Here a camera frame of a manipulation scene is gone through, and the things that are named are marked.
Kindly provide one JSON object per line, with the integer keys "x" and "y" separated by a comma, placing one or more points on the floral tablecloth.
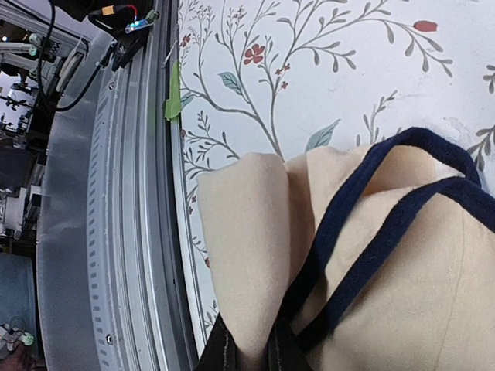
{"x": 285, "y": 77}

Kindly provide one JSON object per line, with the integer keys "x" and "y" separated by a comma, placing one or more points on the green tape piece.
{"x": 173, "y": 105}

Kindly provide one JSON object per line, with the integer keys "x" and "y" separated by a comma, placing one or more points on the aluminium front rail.
{"x": 115, "y": 275}

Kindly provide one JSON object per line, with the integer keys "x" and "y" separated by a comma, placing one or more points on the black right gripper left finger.
{"x": 221, "y": 352}

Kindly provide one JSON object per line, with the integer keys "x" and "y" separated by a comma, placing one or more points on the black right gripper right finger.
{"x": 283, "y": 352}

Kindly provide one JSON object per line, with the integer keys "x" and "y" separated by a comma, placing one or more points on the beige garment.
{"x": 379, "y": 258}

